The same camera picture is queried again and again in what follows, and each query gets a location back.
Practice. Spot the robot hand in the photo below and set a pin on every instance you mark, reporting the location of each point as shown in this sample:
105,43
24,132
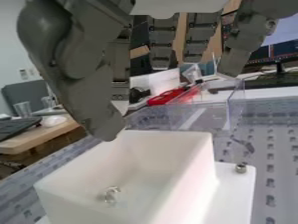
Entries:
74,56

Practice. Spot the large silver nut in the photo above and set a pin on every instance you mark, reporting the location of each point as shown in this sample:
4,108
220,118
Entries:
110,194

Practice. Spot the small silver nut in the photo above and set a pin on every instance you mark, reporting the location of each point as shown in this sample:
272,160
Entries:
240,167

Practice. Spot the grey chair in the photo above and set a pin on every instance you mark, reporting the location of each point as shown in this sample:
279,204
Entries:
24,95

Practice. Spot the black headphones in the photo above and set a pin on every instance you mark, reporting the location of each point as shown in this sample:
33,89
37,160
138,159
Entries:
138,95

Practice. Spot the white mouse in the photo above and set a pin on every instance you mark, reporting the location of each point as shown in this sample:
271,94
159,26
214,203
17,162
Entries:
53,120

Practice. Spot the clear plastic cup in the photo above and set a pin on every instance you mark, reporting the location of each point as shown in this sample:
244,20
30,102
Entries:
21,109

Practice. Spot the black keyboard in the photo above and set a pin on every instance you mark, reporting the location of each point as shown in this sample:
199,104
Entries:
14,126

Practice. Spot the wooden desk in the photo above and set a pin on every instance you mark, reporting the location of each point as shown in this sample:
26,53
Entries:
30,138

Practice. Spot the clear box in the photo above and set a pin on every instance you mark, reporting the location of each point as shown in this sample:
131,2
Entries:
234,100

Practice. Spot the small white box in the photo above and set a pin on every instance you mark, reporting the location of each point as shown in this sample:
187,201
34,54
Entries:
159,173

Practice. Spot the computer screen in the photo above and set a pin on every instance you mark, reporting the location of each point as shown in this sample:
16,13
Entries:
279,46

